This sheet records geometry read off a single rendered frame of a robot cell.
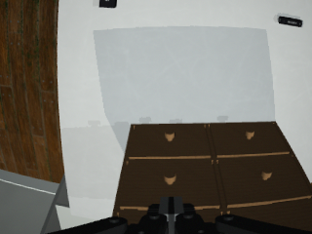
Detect black aa battery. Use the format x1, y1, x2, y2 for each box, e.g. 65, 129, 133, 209
278, 17, 303, 27

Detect black 9v battery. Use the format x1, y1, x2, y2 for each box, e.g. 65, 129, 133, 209
99, 0, 117, 8

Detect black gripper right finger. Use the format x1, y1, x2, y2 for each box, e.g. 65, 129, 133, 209
172, 196, 312, 234

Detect brown wooden chest of drawers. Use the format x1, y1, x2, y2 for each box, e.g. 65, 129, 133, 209
112, 121, 312, 216

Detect brown wooden drawer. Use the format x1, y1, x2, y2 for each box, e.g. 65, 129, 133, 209
210, 123, 290, 158
217, 156, 312, 208
229, 201, 312, 231
118, 212, 221, 225
120, 160, 220, 210
129, 125, 211, 159

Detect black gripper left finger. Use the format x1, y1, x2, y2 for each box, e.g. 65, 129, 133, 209
47, 197, 172, 234

